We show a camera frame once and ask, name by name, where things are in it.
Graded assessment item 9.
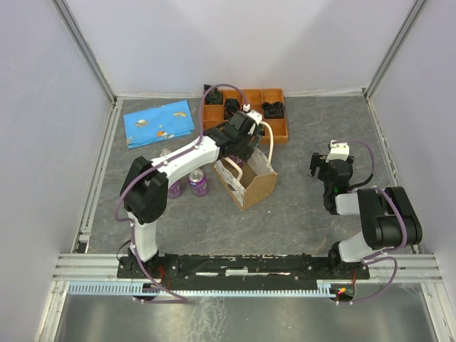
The red cola can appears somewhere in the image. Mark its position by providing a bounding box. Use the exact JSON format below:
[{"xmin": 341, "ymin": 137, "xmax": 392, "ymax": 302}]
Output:
[{"xmin": 159, "ymin": 149, "xmax": 172, "ymax": 157}]

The brown canvas bag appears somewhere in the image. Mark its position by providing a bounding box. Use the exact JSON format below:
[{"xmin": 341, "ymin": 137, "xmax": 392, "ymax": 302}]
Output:
[{"xmin": 214, "ymin": 122, "xmax": 278, "ymax": 211}]

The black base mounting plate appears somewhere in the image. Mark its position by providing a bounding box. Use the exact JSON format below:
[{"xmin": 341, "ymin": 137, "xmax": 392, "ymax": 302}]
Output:
[{"xmin": 117, "ymin": 253, "xmax": 371, "ymax": 290}]

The right aluminium corner post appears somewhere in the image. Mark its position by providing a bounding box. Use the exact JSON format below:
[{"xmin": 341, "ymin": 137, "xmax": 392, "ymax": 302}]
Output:
[{"xmin": 363, "ymin": 0, "xmax": 428, "ymax": 101}]

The aluminium corner post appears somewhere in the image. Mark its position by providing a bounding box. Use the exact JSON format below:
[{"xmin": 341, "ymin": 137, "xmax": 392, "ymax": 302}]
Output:
[
  {"xmin": 51, "ymin": 0, "xmax": 117, "ymax": 103},
  {"xmin": 363, "ymin": 0, "xmax": 428, "ymax": 101}
]

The purple can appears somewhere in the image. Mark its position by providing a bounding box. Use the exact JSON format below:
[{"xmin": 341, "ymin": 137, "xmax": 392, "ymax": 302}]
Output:
[
  {"xmin": 167, "ymin": 181, "xmax": 182, "ymax": 199},
  {"xmin": 229, "ymin": 155, "xmax": 244, "ymax": 167},
  {"xmin": 187, "ymin": 168, "xmax": 209, "ymax": 197}
]

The purple can back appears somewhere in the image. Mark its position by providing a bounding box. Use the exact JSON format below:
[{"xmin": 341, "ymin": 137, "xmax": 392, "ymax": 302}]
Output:
[{"xmin": 229, "ymin": 155, "xmax": 244, "ymax": 167}]

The blue slotted cable duct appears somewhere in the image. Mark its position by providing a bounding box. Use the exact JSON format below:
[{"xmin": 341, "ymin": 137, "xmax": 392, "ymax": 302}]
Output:
[{"xmin": 68, "ymin": 281, "xmax": 336, "ymax": 299}]

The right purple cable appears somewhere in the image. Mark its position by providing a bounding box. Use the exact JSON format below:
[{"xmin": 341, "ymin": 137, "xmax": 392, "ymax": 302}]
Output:
[{"xmin": 334, "ymin": 139, "xmax": 410, "ymax": 306}]

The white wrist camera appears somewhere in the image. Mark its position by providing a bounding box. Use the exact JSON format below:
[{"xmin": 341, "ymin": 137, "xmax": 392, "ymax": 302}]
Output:
[
  {"xmin": 326, "ymin": 140, "xmax": 350, "ymax": 162},
  {"xmin": 242, "ymin": 104, "xmax": 264, "ymax": 135}
]

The left aluminium corner post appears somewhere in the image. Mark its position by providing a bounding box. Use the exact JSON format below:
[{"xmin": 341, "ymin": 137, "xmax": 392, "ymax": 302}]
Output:
[{"xmin": 51, "ymin": 0, "xmax": 117, "ymax": 103}]

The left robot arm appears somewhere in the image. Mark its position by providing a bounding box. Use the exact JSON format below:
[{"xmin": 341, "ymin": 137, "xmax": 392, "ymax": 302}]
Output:
[{"xmin": 116, "ymin": 110, "xmax": 262, "ymax": 278}]

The blue printed folded cloth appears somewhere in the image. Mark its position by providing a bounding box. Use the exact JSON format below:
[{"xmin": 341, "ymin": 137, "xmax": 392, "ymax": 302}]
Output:
[{"xmin": 123, "ymin": 100, "xmax": 195, "ymax": 149}]

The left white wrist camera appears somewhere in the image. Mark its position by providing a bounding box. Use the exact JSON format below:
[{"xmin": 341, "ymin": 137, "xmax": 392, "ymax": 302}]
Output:
[{"xmin": 242, "ymin": 104, "xmax": 264, "ymax": 135}]

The aluminium frame rail front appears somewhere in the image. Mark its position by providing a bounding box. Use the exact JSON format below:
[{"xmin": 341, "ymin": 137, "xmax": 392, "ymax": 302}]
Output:
[{"xmin": 53, "ymin": 254, "xmax": 442, "ymax": 284}]

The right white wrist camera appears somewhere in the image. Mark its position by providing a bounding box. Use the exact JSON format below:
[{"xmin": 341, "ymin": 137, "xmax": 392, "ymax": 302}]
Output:
[{"xmin": 326, "ymin": 140, "xmax": 350, "ymax": 162}]

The orange wooden divided tray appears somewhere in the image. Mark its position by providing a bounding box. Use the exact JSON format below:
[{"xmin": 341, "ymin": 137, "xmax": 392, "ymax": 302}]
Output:
[{"xmin": 203, "ymin": 88, "xmax": 289, "ymax": 144}]

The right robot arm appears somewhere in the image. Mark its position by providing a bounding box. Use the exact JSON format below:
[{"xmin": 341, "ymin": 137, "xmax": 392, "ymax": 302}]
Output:
[{"xmin": 309, "ymin": 152, "xmax": 423, "ymax": 279}]

